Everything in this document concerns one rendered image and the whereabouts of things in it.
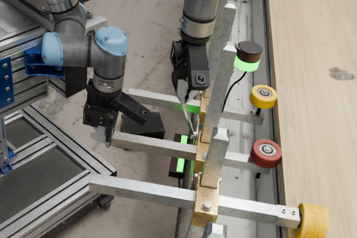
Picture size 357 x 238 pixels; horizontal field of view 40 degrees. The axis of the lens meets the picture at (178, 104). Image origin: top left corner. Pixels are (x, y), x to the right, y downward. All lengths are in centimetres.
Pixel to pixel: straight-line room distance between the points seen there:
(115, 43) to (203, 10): 21
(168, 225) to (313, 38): 101
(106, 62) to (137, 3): 263
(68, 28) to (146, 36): 222
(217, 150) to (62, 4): 51
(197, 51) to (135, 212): 126
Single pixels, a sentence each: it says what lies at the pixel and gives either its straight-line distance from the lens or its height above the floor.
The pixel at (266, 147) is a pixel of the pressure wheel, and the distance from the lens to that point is 133.
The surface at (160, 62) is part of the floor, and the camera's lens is 315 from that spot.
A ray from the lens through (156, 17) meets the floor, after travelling 364.
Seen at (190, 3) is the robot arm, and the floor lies 129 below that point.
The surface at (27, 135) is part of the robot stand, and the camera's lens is 230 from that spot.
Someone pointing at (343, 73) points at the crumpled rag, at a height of 92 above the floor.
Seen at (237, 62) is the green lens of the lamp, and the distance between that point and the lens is 119.
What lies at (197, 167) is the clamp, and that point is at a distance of 132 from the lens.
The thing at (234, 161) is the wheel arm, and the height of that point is 85.
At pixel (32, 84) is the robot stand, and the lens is 168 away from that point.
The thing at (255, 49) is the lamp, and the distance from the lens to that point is 119.
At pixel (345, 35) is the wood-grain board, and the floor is 90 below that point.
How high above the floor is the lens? 179
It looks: 39 degrees down
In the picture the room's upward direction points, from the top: 10 degrees clockwise
